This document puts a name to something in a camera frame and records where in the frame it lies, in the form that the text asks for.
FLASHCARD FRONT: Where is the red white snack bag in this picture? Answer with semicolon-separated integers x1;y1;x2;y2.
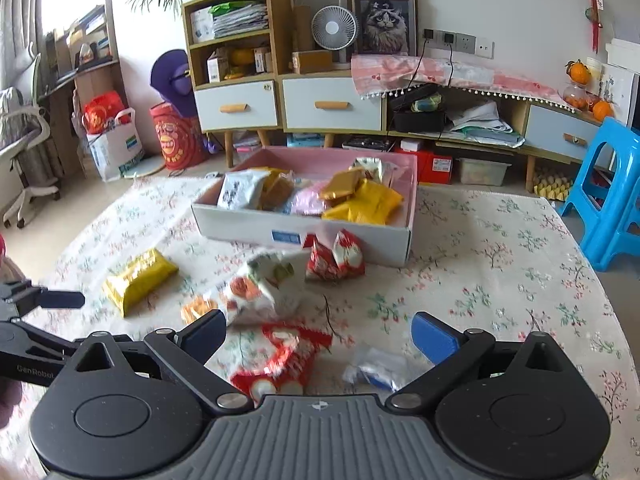
230;323;333;403

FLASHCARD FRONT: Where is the yellow snack bag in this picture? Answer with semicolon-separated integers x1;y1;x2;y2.
104;248;179;318

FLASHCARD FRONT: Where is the white black-print snack bag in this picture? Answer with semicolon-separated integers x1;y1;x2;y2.
217;169;270;210

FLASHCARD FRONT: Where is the brown cracker packet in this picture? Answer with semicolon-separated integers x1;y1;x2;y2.
259;171;294;211

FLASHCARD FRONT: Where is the gold orange snack packet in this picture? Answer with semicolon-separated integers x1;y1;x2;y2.
319;168;364;205

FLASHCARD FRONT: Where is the white pecan kernels bag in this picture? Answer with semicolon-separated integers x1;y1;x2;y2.
350;157;399;188

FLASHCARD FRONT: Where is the clear blue wrapper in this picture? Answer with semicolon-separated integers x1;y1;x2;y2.
342;344;427;392

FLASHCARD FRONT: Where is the white orange snack bag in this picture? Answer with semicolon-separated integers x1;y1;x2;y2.
218;250;309;326

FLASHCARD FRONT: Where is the floral tablecloth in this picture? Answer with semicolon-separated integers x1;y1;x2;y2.
8;178;639;479

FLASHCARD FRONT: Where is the small red snack bag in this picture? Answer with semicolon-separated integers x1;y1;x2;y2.
303;230;366;282

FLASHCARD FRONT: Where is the white office chair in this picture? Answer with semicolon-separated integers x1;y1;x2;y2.
1;50;61;229

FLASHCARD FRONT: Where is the white shopping bag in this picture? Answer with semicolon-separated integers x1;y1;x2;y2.
87;107;144;182

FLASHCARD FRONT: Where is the pink cardboard box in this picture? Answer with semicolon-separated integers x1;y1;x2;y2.
192;146;418;268

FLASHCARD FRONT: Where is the clear plastic storage bin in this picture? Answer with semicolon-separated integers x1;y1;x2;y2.
458;157;511;186

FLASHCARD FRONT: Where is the red storage box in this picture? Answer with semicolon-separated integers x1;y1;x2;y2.
394;148;454;184

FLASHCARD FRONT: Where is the yellow egg tray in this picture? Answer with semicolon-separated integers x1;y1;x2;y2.
533;168;574;203

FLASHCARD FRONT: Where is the blue plastic stool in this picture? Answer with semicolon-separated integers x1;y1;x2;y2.
559;117;639;272

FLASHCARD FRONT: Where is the red round gift bag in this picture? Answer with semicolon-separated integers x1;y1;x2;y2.
150;102;209;171

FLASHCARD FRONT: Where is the wooden drawer cabinet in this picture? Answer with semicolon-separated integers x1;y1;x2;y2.
182;0;601;170

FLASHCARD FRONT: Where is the orange fruit lower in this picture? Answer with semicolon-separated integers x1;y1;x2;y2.
591;100;615;122

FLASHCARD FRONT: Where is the orange fruit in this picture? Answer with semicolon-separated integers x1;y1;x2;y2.
591;100;615;122
566;60;591;86

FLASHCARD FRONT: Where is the pink fringed cloth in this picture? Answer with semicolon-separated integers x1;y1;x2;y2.
350;54;577;113

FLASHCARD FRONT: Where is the orange fruit on top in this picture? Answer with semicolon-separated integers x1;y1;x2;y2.
566;60;591;86

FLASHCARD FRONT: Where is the white desk fan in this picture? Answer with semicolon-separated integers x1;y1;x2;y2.
311;6;358;70

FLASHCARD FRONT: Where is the framed cat picture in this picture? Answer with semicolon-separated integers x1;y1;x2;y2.
347;0;419;56

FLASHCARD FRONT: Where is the wall power outlet strip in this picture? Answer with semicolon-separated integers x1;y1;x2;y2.
423;28;494;60

